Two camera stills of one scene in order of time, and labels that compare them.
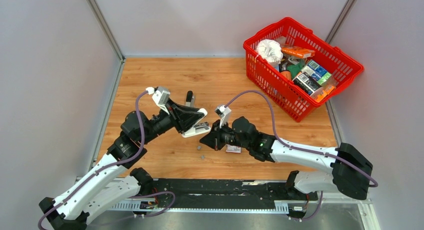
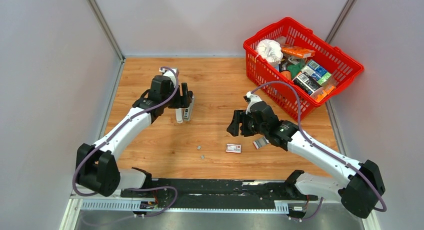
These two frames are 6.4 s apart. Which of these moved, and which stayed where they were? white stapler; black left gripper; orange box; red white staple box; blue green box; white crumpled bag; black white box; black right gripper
Moved: white stapler; black right gripper; black left gripper
Stayed: red white staple box; black white box; blue green box; orange box; white crumpled bag
